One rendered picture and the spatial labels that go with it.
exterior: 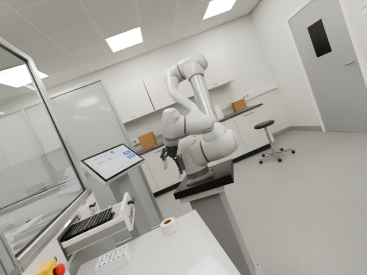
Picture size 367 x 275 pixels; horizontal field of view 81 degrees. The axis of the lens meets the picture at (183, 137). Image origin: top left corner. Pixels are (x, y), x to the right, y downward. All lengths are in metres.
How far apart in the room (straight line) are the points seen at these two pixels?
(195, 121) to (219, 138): 0.22
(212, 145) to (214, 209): 0.40
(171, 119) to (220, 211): 0.66
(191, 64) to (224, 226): 1.07
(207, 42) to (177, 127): 4.17
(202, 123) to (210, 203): 0.52
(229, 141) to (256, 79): 4.11
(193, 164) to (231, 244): 0.56
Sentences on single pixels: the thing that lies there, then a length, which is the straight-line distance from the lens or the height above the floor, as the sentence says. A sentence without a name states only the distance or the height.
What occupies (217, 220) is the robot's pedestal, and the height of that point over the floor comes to 0.54.
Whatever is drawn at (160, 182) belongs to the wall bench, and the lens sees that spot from 4.15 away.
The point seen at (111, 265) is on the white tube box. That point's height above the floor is 0.78.
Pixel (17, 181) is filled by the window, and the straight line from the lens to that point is 1.08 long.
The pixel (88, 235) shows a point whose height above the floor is 0.88.
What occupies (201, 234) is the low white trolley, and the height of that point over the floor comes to 0.76.
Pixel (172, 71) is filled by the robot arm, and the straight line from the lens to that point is 1.58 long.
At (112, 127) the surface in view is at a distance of 2.81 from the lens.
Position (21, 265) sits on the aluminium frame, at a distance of 0.94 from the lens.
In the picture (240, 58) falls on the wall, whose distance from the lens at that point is 5.28.
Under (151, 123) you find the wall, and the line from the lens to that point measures 4.73.
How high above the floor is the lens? 1.20
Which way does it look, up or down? 5 degrees down
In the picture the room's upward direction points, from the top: 22 degrees counter-clockwise
